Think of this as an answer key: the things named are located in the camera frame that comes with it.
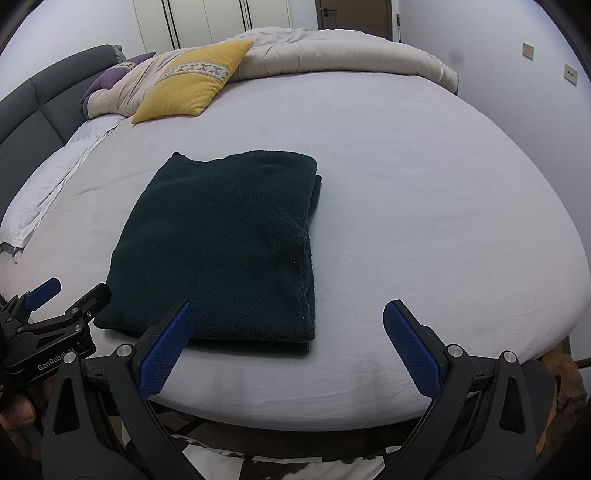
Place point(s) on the white towel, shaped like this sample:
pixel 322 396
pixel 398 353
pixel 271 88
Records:
pixel 41 184

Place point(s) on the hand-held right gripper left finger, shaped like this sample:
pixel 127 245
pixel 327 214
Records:
pixel 161 350

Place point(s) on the bed with white sheet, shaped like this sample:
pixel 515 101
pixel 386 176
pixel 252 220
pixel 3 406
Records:
pixel 415 184

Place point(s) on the yellow pillow with patterned band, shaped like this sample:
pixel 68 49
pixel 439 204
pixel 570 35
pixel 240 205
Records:
pixel 184 92

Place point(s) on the beige duvet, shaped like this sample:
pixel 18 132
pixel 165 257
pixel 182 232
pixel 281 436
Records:
pixel 323 50

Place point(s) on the white wall socket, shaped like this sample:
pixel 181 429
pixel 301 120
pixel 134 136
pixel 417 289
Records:
pixel 528 50
pixel 571 74

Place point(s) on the dark green sweater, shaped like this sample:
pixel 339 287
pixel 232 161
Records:
pixel 221 240

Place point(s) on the purple pillow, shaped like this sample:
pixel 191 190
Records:
pixel 108 78

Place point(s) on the brown furry object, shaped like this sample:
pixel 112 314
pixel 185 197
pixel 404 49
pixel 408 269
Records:
pixel 570 383

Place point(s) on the person's left hand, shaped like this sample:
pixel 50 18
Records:
pixel 21 415

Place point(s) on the grey padded headboard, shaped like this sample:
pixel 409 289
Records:
pixel 27 115

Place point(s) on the brown door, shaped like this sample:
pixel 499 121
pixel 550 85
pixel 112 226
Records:
pixel 355 14

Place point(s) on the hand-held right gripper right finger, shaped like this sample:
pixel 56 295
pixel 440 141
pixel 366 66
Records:
pixel 411 350

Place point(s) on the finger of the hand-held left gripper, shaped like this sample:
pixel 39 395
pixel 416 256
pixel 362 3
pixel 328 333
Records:
pixel 44 290
pixel 92 302

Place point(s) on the white wardrobe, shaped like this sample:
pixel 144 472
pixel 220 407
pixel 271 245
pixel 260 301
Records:
pixel 207 18

